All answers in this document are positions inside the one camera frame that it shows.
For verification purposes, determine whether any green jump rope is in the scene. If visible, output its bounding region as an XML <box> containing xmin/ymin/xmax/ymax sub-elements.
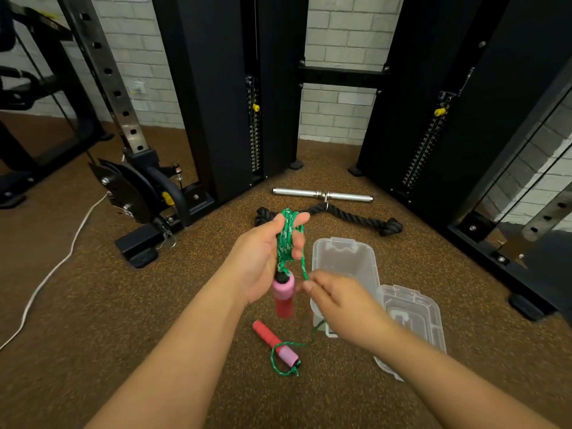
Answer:
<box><xmin>251</xmin><ymin>208</ymin><xmax>327</xmax><ymax>377</ymax></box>

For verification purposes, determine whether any black pulley carriage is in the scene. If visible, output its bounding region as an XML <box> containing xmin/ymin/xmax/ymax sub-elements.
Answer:
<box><xmin>88</xmin><ymin>148</ymin><xmax>216</xmax><ymax>269</ymax></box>

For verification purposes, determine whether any person's left forearm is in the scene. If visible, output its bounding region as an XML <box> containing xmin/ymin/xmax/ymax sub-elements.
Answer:
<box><xmin>84</xmin><ymin>263</ymin><xmax>249</xmax><ymax>429</ymax></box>

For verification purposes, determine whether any black cross bar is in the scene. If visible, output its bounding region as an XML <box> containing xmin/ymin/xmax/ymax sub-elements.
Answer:
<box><xmin>298</xmin><ymin>61</ymin><xmax>390</xmax><ymax>91</ymax></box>

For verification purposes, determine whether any black gym machine frame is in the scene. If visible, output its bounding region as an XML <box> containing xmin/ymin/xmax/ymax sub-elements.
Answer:
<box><xmin>0</xmin><ymin>0</ymin><xmax>114</xmax><ymax>209</ymax></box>

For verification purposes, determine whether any clear plastic storage box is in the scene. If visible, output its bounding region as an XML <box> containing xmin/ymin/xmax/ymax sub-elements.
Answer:
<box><xmin>310</xmin><ymin>237</ymin><xmax>386</xmax><ymax>339</ymax></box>

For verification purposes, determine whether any person's left hand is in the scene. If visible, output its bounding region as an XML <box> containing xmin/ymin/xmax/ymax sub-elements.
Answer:
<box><xmin>223</xmin><ymin>212</ymin><xmax>311</xmax><ymax>308</ymax></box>

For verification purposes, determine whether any white floor cable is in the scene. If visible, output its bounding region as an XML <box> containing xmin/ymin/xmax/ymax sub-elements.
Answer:
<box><xmin>0</xmin><ymin>194</ymin><xmax>108</xmax><ymax>352</ymax></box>

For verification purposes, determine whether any clear plastic box lid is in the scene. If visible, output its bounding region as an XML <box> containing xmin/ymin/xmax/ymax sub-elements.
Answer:
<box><xmin>373</xmin><ymin>284</ymin><xmax>447</xmax><ymax>383</ymax></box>

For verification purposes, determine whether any silver perforated upright rail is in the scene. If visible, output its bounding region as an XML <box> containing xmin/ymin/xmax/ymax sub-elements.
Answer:
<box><xmin>55</xmin><ymin>0</ymin><xmax>151</xmax><ymax>155</ymax></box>
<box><xmin>520</xmin><ymin>182</ymin><xmax>572</xmax><ymax>243</ymax></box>

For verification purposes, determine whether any person's right forearm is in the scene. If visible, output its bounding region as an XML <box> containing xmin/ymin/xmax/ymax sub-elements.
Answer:
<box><xmin>370</xmin><ymin>325</ymin><xmax>561</xmax><ymax>429</ymax></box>

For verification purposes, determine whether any person's right hand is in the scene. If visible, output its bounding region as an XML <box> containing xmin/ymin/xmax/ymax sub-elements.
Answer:
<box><xmin>301</xmin><ymin>271</ymin><xmax>395</xmax><ymax>352</ymax></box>

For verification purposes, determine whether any black weight stack tower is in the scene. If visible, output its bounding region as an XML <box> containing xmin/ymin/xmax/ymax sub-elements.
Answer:
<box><xmin>348</xmin><ymin>0</ymin><xmax>572</xmax><ymax>327</ymax></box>
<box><xmin>150</xmin><ymin>0</ymin><xmax>310</xmax><ymax>207</ymax></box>

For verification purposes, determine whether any chrome straight bar handle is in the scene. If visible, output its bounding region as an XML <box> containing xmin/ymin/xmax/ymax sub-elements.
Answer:
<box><xmin>272</xmin><ymin>187</ymin><xmax>374</xmax><ymax>204</ymax></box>

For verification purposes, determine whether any black triceps rope attachment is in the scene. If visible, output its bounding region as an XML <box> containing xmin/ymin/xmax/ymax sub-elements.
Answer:
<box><xmin>254</xmin><ymin>202</ymin><xmax>404</xmax><ymax>237</ymax></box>

